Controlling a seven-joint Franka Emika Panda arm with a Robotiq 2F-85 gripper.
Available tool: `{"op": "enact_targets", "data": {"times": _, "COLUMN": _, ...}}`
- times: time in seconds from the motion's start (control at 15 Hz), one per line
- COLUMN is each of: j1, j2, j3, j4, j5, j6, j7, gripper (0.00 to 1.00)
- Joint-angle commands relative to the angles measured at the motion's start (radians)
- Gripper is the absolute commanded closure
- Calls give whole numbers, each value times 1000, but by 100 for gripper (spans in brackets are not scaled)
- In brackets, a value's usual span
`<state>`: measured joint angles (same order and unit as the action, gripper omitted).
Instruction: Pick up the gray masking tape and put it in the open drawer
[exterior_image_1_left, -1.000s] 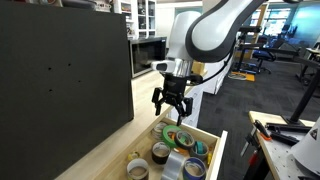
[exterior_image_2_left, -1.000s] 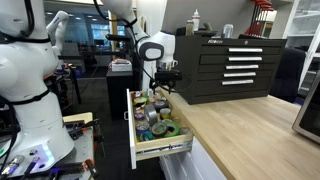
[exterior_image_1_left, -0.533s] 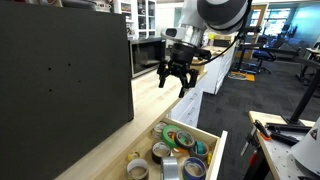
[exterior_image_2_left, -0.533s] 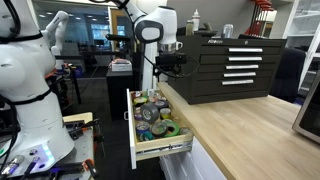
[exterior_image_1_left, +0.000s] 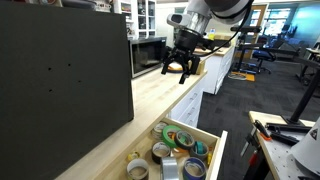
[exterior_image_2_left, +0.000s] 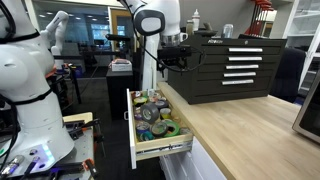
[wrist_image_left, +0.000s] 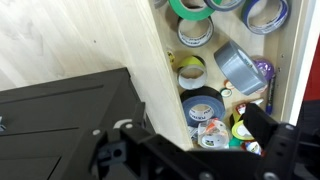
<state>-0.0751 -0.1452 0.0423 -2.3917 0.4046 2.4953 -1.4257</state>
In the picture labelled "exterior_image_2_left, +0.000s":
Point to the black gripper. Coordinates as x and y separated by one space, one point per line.
173 53

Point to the gray duct tape roll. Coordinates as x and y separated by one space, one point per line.
150 113

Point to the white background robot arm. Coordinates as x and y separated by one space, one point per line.
56 31

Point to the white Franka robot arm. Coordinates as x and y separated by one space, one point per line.
30 83

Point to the black tape roll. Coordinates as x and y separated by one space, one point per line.
162 103

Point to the purple tape roll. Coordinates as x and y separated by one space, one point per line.
137 116

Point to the dark olive tape roll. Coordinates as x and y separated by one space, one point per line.
159 129

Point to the blue silver tape roll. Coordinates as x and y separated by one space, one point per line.
142 127

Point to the teal tape roll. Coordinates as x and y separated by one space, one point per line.
146 136

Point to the wooden drawer with white front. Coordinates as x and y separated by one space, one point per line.
156 141

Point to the black dish on chest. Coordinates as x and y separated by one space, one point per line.
206 32

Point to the white box with red lid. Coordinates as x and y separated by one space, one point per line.
121 65

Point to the white squeeze bottle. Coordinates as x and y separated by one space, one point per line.
196 20

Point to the black metal tool chest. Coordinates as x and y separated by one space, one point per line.
230 66

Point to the silver metal can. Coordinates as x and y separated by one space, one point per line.
227 31

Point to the white base cabinet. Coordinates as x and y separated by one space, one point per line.
190 163

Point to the red bar clamps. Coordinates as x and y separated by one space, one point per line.
261 16

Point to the black office chair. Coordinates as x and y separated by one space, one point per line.
288 75

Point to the robot mounting table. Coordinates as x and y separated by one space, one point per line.
80 146

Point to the orange black clamp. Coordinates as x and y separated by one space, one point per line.
90 166

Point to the white shelf unit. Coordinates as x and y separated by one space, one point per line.
305 33

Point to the stainless microwave oven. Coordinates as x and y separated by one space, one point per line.
308 115

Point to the black pedestal cabinet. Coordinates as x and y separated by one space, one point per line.
120 91

